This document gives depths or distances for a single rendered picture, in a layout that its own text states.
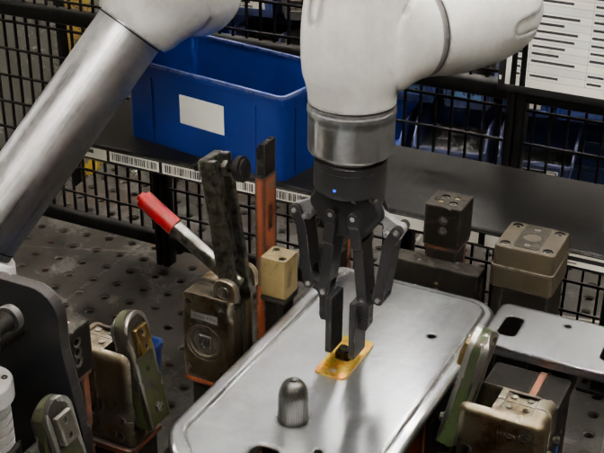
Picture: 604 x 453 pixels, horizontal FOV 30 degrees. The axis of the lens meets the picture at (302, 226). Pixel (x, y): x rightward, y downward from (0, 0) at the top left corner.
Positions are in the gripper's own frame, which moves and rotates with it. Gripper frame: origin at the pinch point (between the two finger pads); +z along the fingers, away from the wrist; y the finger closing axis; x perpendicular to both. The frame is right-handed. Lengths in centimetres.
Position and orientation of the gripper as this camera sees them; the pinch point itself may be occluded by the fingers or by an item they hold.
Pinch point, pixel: (345, 323)
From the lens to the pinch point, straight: 125.2
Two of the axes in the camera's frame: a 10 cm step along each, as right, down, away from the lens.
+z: -0.1, 8.9, 4.5
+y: -8.9, -2.1, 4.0
